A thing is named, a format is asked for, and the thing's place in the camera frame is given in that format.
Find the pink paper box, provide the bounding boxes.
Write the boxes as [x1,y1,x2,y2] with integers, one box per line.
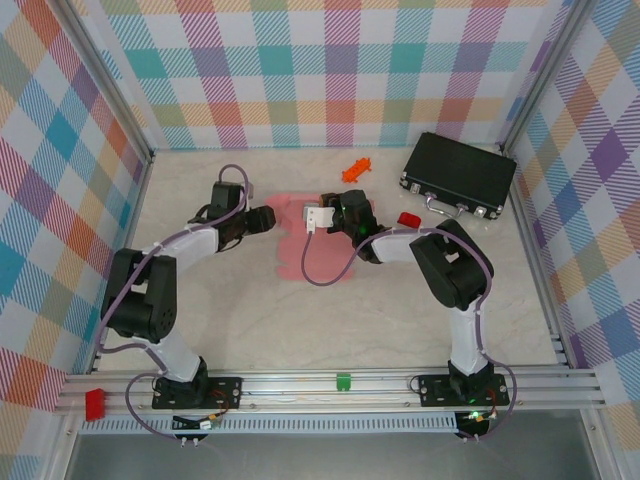
[264,192,377,285]

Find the orange plastic toy piece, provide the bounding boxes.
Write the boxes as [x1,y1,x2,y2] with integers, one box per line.
[341,156,374,184]

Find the left aluminium side bar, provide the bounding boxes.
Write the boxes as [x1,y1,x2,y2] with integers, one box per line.
[87,152,155,376]

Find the aluminium side bar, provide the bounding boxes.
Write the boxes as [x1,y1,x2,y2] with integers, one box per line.
[502,147,576,371]
[87,152,155,376]

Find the black hard case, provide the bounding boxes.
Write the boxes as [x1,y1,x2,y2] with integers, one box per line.
[398,131,518,221]

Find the right aluminium side bar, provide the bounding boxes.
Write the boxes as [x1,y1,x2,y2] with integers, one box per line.
[502,147,576,371]

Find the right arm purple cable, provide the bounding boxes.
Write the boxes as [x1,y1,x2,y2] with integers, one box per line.
[301,224,519,441]

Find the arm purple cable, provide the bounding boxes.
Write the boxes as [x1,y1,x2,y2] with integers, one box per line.
[94,164,251,441]
[301,224,519,441]

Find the aluminium mounting rail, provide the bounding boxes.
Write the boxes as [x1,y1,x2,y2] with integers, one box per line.
[53,367,609,416]

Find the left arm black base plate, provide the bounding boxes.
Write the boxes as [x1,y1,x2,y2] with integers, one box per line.
[151,375,244,411]

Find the left aluminium frame post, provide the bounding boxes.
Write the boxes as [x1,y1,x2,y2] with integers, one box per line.
[59,0,155,166]

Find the aluminium frame post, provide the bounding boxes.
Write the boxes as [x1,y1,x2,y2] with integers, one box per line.
[499,0,594,156]
[59,0,155,166]

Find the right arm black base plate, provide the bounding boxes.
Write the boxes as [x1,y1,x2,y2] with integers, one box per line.
[416,372,511,408]

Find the grey slotted cable duct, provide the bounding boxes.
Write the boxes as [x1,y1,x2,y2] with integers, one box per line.
[79,412,459,435]

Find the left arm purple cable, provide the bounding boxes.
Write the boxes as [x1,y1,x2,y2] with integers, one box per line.
[94,164,251,441]

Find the right aluminium frame post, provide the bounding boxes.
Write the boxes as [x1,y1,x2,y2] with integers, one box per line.
[499,0,594,156]

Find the red block on rail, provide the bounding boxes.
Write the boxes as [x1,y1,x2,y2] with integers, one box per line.
[84,387,108,422]

